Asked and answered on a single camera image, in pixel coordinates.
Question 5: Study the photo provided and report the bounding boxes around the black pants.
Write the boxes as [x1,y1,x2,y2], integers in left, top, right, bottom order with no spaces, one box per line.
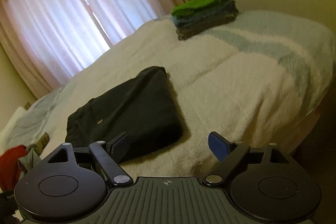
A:
[65,67,183,162]

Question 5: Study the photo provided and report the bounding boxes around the white quilted bedspread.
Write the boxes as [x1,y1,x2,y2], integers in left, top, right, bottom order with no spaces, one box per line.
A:
[43,16,318,177]

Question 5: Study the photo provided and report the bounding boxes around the olive green garment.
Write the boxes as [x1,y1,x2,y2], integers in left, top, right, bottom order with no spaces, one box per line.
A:
[27,132,50,156]

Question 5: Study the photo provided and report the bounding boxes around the red garment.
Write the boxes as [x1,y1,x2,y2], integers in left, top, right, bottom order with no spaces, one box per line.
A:
[0,145,28,192]

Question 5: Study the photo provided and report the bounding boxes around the grey folded garment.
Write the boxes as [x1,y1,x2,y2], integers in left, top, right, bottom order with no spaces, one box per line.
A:
[175,0,239,40]

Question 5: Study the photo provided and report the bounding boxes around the light blue striped blanket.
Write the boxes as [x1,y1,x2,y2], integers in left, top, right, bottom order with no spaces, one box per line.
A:
[200,10,335,113]

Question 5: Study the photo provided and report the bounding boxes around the blue folded garment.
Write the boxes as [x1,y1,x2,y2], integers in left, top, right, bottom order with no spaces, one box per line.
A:
[172,13,236,27]

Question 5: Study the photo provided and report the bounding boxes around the pink sheer curtain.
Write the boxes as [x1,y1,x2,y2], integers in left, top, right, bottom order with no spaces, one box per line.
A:
[1,0,189,98]

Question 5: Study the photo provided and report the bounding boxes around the green knitted folded garment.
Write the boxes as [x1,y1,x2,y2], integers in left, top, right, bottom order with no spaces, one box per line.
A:
[171,0,229,19]

